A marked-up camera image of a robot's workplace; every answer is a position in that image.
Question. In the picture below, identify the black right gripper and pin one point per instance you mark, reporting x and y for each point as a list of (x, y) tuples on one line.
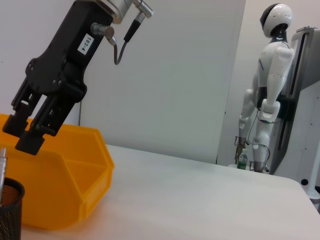
[(65, 62)]

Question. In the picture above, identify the clear grey ballpoint pen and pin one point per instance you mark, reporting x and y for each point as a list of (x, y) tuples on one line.
[(2, 170)]

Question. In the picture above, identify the black mesh pen holder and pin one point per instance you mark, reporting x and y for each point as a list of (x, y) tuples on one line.
[(11, 217)]

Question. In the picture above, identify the green-label background bottle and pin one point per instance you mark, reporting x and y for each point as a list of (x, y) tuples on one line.
[(242, 161)]

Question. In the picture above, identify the yellow plastic bin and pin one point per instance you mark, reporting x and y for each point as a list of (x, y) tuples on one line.
[(62, 175)]

